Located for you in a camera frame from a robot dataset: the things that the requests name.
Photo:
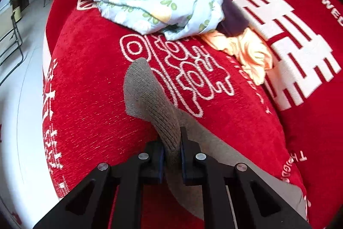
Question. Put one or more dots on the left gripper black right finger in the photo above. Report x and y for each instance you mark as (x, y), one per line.
(234, 196)

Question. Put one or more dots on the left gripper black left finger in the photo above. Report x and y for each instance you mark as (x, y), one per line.
(109, 196)

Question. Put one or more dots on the grey knit sweater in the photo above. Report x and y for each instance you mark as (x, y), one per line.
(145, 99)

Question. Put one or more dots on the orange garment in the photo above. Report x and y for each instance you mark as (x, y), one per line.
(249, 50)

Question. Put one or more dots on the red wedding blanket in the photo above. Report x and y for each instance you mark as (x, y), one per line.
(84, 115)

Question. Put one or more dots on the black metal rack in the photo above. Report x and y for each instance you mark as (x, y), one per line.
(14, 44)

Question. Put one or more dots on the dark purple garment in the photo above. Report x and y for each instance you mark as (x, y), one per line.
(234, 22)

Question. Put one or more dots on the red wedding pillow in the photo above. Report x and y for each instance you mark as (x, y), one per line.
(305, 88)

